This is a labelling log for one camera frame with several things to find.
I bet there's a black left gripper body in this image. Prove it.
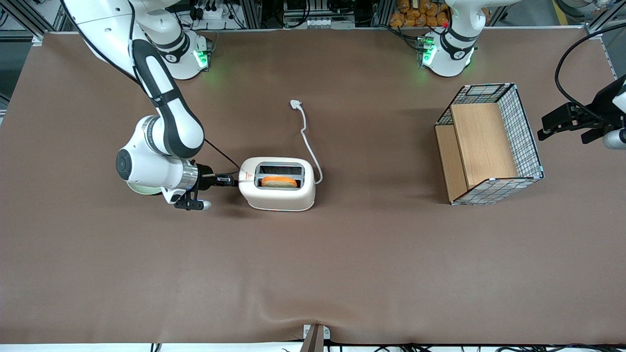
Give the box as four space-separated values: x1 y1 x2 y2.
541 76 626 135

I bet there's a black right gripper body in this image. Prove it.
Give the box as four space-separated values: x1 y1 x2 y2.
197 163 218 192

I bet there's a cream white toaster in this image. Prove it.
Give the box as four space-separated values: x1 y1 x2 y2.
238 156 316 212

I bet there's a white grid-patterned fabric liner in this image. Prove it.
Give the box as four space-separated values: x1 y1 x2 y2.
437 83 544 206

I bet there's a toast bread slice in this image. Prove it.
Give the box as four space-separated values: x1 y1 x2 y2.
261 176 299 189

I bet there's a pale green round plate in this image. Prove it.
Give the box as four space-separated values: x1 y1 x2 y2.
125 181 165 196

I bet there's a brown table cover mat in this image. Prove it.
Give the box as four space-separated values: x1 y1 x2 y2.
0 27 626 346

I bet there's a white power strip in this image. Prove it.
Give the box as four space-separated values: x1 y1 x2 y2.
190 0 230 21

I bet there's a pile of orange bread rolls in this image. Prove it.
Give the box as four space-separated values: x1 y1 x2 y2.
389 0 451 28

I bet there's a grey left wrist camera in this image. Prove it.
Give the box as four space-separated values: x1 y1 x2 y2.
602 128 626 151

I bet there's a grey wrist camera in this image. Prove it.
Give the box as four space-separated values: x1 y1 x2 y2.
175 192 212 212
602 128 626 151

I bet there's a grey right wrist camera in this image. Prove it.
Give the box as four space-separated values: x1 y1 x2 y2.
175 192 212 212

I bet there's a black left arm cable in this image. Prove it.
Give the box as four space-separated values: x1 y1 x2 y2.
554 22 626 120

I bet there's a wire basket with wooden shelf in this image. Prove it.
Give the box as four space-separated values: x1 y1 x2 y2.
434 83 545 206

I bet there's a white toaster power cable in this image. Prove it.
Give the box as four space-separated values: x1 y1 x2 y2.
290 100 323 185

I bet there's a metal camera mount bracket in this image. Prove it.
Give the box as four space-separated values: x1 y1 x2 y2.
302 324 332 352

